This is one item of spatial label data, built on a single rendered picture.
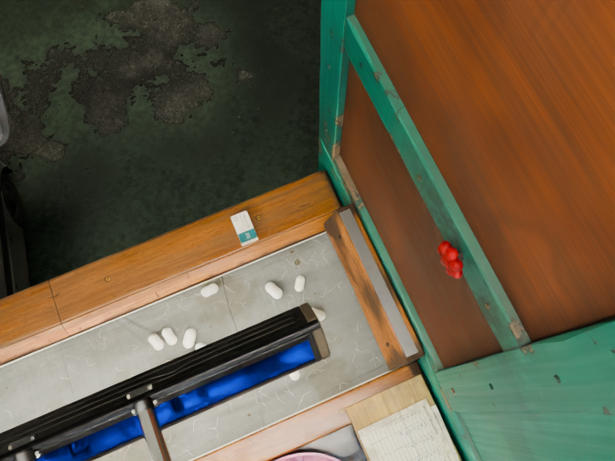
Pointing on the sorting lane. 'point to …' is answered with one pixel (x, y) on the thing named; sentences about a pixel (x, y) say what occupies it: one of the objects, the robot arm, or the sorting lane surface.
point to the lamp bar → (177, 389)
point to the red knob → (451, 259)
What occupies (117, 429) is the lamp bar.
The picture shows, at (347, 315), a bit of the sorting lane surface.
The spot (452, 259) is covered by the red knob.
